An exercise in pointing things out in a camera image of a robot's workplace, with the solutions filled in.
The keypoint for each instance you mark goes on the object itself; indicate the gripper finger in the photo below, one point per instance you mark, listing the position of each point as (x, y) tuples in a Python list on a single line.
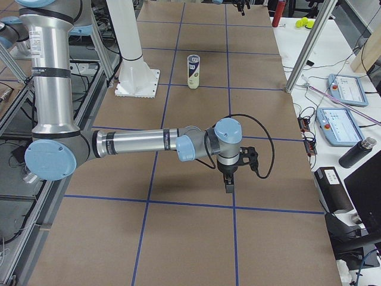
[(241, 6)]

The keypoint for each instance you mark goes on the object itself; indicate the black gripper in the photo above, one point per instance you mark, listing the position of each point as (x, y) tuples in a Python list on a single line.
[(227, 170)]

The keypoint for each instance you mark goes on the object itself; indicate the white blue tennis ball can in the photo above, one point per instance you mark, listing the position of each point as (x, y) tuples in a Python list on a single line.
[(193, 62)]

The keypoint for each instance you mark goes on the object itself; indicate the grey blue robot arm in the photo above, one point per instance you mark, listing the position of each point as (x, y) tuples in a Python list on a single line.
[(13, 32), (59, 146)]

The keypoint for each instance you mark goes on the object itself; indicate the spare yellow tennis balls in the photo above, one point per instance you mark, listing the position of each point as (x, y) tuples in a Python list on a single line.
[(304, 22)]

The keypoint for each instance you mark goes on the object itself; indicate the red cardboard tube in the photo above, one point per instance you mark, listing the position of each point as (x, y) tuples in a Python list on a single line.
[(278, 12)]

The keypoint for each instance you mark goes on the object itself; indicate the brown paper table cover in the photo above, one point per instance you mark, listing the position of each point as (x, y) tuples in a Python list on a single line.
[(149, 219)]

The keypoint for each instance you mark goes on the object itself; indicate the black power adapter box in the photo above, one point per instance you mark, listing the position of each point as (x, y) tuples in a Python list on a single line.
[(333, 193)]

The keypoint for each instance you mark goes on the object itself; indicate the near blue teach pendant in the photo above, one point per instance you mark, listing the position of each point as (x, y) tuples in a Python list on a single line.
[(339, 127)]

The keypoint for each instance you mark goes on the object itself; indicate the blue teach pendant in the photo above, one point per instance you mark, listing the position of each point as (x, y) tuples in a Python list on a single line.
[(339, 127), (347, 89)]

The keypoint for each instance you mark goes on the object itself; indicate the black water bottle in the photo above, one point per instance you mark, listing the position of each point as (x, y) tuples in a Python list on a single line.
[(357, 152)]

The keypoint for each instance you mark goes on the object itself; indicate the white metal mounting plate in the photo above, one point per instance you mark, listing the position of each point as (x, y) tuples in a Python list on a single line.
[(134, 83)]

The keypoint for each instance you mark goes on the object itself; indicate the black computer monitor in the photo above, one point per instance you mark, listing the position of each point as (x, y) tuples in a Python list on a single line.
[(363, 186)]

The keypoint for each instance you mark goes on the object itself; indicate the far blue teach pendant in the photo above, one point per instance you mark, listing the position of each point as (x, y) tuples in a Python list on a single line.
[(347, 89)]

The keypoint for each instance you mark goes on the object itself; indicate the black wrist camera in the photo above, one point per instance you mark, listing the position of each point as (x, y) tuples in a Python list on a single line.
[(249, 156)]

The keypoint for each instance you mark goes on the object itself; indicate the grey aluminium frame post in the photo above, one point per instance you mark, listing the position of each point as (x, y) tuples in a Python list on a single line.
[(309, 44)]

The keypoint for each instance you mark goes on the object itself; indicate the white camera stand column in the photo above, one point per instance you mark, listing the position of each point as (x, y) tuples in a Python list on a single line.
[(126, 31)]

